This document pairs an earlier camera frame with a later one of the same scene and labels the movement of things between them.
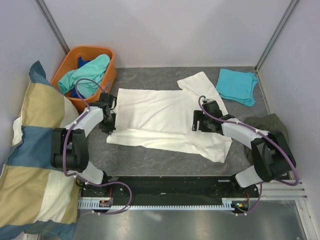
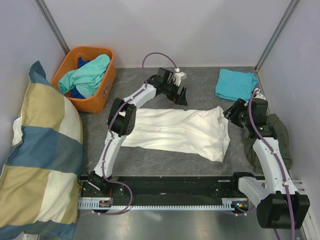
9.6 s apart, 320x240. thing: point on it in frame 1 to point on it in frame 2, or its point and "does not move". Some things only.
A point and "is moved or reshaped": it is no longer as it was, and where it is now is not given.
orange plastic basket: (70, 63) does not move
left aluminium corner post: (50, 21) does not move
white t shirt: (164, 118) is moved or reshaped
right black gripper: (198, 115) to (239, 105)
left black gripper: (109, 129) to (179, 99)
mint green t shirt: (94, 69) does not move
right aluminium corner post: (288, 12) does not move
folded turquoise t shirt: (236, 86) does not move
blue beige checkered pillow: (38, 201) does not move
